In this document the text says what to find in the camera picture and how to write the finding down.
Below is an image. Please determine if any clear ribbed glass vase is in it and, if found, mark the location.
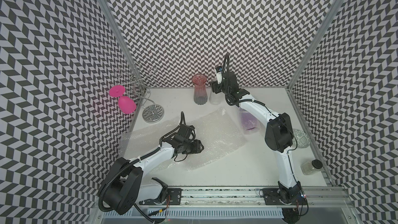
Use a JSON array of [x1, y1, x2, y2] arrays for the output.
[[209, 91, 224, 105]]

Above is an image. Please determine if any red black ribbed vase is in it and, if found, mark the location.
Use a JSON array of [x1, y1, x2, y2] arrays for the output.
[[192, 74, 208, 105]]

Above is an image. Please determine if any clear bubble wrap roll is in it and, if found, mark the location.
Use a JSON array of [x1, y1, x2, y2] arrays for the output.
[[182, 108, 247, 172]]

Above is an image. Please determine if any clear bubble wrap sheet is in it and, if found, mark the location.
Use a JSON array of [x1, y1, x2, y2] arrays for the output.
[[118, 117, 179, 159]]

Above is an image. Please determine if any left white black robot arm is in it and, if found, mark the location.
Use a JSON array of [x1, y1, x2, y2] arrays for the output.
[[97, 123, 204, 215]]

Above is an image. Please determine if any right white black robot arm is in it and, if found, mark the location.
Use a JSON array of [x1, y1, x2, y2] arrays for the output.
[[210, 72, 305, 205]]

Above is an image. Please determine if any purple blue wrapped tumbler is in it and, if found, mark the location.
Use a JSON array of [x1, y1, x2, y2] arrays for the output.
[[238, 108, 261, 135]]

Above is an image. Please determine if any pink plastic wine glass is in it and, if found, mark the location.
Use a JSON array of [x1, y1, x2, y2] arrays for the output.
[[109, 85, 137, 114]]

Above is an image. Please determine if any green patterned round bowl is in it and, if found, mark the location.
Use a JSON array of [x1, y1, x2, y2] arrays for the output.
[[292, 129, 311, 149]]

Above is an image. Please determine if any small black-lidded glass jar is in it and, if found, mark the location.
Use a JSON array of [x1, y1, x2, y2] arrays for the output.
[[301, 159, 323, 175]]

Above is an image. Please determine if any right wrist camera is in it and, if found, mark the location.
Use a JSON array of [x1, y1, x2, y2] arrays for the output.
[[216, 66, 223, 84]]

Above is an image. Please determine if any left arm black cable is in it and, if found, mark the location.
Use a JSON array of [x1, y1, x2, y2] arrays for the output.
[[97, 111, 187, 224]]

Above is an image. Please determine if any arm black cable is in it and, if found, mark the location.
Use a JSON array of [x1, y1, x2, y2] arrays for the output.
[[97, 111, 187, 224], [222, 52, 310, 224]]

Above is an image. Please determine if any chrome wire glass rack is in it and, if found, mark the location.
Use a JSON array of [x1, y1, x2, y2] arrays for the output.
[[112, 68, 164, 123]]

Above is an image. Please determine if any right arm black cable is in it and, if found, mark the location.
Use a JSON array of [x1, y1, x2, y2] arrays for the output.
[[222, 52, 310, 224]]

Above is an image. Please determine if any aluminium front rail frame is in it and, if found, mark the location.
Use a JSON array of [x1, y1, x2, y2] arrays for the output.
[[88, 186, 362, 224]]

